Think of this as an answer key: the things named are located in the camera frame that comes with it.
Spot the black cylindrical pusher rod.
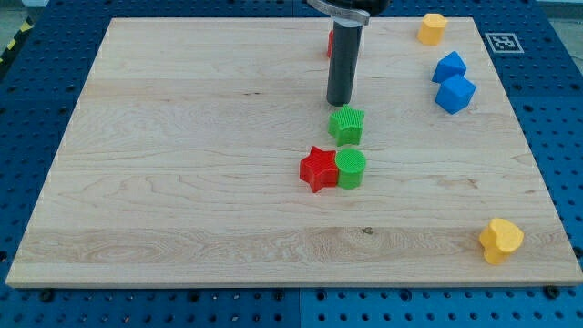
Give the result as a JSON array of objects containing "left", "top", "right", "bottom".
[{"left": 326, "top": 20, "right": 363, "bottom": 107}]

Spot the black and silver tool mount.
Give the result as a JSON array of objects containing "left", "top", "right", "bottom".
[{"left": 307, "top": 0, "right": 391, "bottom": 26}]

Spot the red star block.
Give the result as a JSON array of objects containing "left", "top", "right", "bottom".
[{"left": 300, "top": 146, "right": 339, "bottom": 193}]

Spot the green star block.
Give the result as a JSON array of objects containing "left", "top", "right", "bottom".
[{"left": 328, "top": 104, "right": 365, "bottom": 147}]

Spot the red block behind rod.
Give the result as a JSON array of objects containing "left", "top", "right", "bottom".
[{"left": 326, "top": 30, "right": 334, "bottom": 59}]

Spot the yellow hexagon block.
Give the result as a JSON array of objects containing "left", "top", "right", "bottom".
[{"left": 417, "top": 13, "right": 448, "bottom": 46}]

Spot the blue pentagon block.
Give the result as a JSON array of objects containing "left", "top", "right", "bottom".
[{"left": 432, "top": 51, "right": 467, "bottom": 83}]

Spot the blue cube block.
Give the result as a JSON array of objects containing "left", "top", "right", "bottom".
[{"left": 435, "top": 75, "right": 476, "bottom": 115}]

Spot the green cylinder block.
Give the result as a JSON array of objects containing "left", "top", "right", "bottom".
[{"left": 335, "top": 149, "right": 366, "bottom": 190}]

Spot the white fiducial marker tag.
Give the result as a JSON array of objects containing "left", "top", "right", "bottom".
[{"left": 486, "top": 32, "right": 524, "bottom": 54}]

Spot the light wooden board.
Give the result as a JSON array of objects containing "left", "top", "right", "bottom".
[{"left": 6, "top": 17, "right": 582, "bottom": 289}]

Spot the yellow heart block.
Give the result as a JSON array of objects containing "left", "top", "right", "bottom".
[{"left": 478, "top": 218, "right": 525, "bottom": 265}]

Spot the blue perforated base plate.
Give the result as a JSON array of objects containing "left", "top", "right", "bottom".
[{"left": 1, "top": 1, "right": 582, "bottom": 327}]

